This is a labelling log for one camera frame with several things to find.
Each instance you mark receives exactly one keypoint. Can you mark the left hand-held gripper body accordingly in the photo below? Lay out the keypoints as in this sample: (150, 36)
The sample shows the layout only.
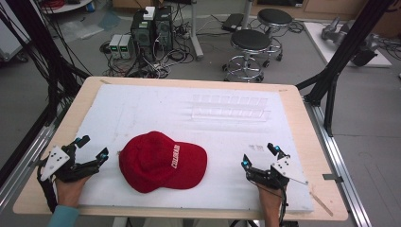
(55, 160)

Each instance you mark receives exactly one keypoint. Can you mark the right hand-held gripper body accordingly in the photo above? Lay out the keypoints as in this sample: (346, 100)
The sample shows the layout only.
(285, 168)

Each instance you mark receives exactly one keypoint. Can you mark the red baseball cap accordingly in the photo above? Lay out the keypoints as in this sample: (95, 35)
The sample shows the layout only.
(157, 162)

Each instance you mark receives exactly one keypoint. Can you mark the person's right hand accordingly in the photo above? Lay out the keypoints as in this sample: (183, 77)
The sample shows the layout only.
(268, 197)

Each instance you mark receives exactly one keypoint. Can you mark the person's left hand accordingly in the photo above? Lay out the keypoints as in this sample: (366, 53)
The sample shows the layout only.
(70, 192)

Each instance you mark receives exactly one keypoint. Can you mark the thin wooden stick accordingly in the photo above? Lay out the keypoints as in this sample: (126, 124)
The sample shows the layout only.
(321, 203)

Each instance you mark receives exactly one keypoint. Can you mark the clear acrylic rack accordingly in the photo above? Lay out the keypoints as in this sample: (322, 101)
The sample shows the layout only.
(230, 108)

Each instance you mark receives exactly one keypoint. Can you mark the white foam board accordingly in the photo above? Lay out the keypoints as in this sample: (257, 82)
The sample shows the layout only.
(176, 110)

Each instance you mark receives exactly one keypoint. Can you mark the grey power supply unit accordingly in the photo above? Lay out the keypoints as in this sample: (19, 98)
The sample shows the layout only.
(126, 46)
(115, 46)

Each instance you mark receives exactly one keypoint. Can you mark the large black round stool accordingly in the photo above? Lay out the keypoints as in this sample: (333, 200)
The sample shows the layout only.
(250, 41)

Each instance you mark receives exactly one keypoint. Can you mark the white platform board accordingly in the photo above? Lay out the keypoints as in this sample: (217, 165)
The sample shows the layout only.
(327, 50)

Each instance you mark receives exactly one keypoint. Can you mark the clear plastic sheet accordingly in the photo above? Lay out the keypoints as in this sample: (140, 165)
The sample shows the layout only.
(91, 25)

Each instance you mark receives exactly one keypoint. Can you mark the black computer tower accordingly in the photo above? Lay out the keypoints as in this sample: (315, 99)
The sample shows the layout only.
(164, 28)
(142, 33)

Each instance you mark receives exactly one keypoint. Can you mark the white cabinet on wheels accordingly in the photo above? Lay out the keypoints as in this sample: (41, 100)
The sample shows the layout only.
(9, 41)

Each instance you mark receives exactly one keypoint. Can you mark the small black round stool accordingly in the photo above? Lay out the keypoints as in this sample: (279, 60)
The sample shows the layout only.
(275, 17)

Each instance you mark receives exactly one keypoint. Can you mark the flat black case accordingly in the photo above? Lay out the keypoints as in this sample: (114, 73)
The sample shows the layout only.
(232, 22)

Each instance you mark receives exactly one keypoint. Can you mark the white round table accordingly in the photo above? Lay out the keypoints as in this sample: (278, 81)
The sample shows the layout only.
(64, 6)

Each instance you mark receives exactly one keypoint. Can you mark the grey metal table leg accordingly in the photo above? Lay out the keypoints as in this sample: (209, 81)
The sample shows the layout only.
(196, 31)

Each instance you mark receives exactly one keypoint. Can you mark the white box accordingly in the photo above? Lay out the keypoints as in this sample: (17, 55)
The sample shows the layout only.
(149, 13)

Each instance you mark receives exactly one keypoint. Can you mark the aluminium rail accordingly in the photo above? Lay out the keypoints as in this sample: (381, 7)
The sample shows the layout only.
(25, 160)
(340, 157)

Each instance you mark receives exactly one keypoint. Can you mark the grey metal bracket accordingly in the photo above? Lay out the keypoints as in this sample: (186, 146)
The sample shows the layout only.
(332, 178)

